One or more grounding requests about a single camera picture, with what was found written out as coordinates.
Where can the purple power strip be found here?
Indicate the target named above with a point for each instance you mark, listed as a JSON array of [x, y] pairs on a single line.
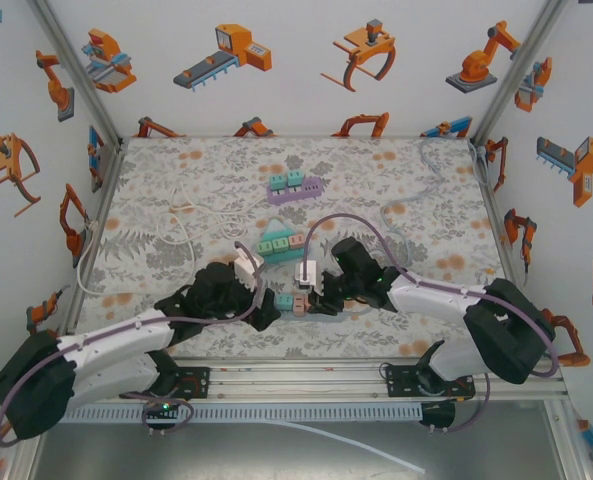
[[306, 192]]

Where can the floral table mat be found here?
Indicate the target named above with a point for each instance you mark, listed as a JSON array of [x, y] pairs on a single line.
[[326, 345]]

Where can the aluminium side rail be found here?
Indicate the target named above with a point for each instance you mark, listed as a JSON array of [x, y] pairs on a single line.
[[107, 185], [507, 250]]

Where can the teal triangular power strip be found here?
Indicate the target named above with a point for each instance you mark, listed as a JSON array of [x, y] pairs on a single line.
[[276, 230]]

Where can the aluminium frame post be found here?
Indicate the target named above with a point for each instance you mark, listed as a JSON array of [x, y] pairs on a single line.
[[515, 75], [568, 445], [78, 75], [23, 462]]

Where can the black controller box green light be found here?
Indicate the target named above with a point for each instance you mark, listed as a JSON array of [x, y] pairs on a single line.
[[161, 412]]

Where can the pinkish brown plug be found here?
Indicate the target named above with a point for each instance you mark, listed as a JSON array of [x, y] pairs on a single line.
[[296, 241], [300, 305]]

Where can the metal base panel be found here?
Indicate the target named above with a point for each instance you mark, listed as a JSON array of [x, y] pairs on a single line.
[[176, 455]]

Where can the mint green plug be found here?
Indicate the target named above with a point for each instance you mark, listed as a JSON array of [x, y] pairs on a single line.
[[279, 245], [264, 246]]

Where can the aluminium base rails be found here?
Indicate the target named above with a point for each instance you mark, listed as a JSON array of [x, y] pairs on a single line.
[[296, 380]]

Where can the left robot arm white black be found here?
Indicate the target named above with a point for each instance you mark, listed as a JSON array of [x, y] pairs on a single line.
[[106, 352]]

